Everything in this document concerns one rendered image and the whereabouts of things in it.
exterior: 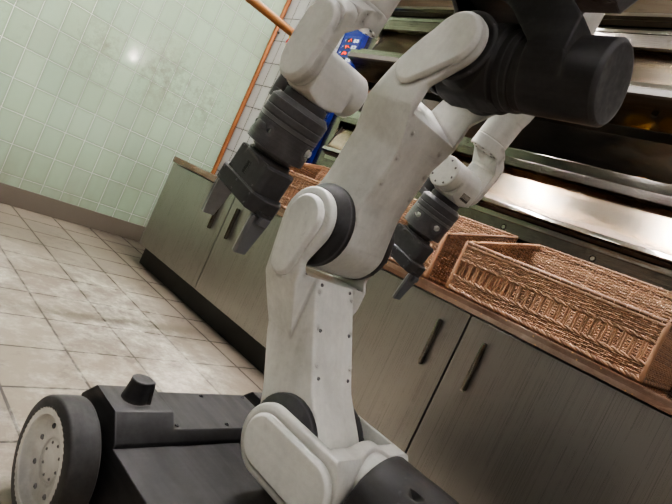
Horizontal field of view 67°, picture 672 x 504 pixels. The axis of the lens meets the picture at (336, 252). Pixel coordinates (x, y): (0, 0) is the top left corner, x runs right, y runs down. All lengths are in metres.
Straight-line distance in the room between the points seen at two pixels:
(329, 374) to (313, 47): 0.49
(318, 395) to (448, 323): 0.70
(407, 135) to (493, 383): 0.77
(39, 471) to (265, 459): 0.37
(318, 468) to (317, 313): 0.24
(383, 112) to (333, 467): 0.53
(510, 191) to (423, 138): 1.28
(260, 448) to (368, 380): 0.80
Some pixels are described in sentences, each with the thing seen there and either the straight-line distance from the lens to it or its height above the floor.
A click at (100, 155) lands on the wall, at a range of 3.13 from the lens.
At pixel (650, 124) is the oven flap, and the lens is 2.07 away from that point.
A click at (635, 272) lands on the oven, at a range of 1.89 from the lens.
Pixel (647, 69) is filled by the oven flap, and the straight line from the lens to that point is 2.17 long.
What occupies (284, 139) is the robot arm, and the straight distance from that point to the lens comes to 0.68.
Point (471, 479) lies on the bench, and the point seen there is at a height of 0.18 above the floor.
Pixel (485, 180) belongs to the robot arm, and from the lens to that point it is 1.07.
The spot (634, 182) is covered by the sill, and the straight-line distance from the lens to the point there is 1.98.
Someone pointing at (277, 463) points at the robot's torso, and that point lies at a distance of 0.79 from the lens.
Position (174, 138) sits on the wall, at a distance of 3.26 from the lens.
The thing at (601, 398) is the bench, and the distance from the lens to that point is 1.31.
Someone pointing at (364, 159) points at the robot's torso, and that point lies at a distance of 0.84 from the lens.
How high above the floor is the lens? 0.63
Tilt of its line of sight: 3 degrees down
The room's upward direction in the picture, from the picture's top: 25 degrees clockwise
